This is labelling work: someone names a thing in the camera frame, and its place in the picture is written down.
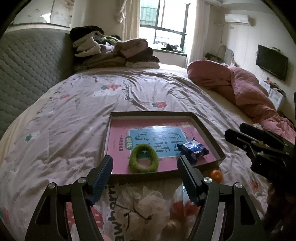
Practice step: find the clothes on window sill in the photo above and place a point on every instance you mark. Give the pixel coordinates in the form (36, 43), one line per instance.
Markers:
(173, 48)

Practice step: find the floral wall painting panels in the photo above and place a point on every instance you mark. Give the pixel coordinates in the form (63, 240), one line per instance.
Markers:
(57, 12)

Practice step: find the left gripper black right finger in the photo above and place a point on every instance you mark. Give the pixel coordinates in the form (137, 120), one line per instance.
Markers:
(192, 180)

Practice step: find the beige curtain left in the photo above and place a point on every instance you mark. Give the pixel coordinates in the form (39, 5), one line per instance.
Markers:
(128, 14)

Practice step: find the strawberry print bed sheet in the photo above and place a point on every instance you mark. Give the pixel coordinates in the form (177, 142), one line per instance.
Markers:
(61, 136)

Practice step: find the wall mounted television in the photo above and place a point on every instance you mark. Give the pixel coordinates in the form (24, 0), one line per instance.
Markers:
(272, 61)

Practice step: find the pink quilted blanket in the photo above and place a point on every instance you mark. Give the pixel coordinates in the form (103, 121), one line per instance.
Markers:
(241, 88)

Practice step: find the chair by wall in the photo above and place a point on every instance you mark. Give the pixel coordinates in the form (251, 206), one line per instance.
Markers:
(227, 55)

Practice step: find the white storage boxes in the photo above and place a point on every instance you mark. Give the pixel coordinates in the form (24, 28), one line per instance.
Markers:
(275, 95)

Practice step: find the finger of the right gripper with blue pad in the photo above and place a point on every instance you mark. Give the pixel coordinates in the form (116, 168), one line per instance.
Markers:
(242, 141)

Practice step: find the white air conditioner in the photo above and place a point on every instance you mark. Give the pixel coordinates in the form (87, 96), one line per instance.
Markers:
(238, 19)

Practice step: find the shallow dark cardboard tray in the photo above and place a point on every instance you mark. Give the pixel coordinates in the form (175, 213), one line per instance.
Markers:
(141, 177)

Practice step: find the blue snack packet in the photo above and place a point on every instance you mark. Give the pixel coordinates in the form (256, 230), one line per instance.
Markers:
(192, 150)

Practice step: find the beige curtain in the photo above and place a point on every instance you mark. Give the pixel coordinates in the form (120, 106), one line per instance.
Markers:
(198, 23)
(128, 14)

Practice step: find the grey quilted headboard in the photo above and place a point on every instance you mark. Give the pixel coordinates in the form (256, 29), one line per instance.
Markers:
(32, 62)

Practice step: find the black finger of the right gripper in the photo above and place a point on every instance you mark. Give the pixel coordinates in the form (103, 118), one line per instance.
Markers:
(271, 139)

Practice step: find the surprise egg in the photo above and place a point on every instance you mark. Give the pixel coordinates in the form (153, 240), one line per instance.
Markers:
(181, 206)

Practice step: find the beige curtain right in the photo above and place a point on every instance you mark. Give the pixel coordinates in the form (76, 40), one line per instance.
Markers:
(198, 23)

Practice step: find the white plush toy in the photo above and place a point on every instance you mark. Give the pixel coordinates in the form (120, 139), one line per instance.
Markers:
(143, 213)

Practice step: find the orange mandarin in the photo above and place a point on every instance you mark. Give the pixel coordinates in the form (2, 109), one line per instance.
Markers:
(216, 175)

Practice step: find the pile of folded clothes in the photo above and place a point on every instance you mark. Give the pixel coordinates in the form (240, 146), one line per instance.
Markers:
(92, 48)

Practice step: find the person's hand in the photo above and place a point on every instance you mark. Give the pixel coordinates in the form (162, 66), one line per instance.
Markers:
(106, 238)

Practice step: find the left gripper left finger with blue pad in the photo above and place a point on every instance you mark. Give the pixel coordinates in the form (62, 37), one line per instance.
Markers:
(97, 180)

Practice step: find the window with dark frame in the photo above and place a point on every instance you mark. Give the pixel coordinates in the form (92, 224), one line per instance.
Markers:
(164, 22)

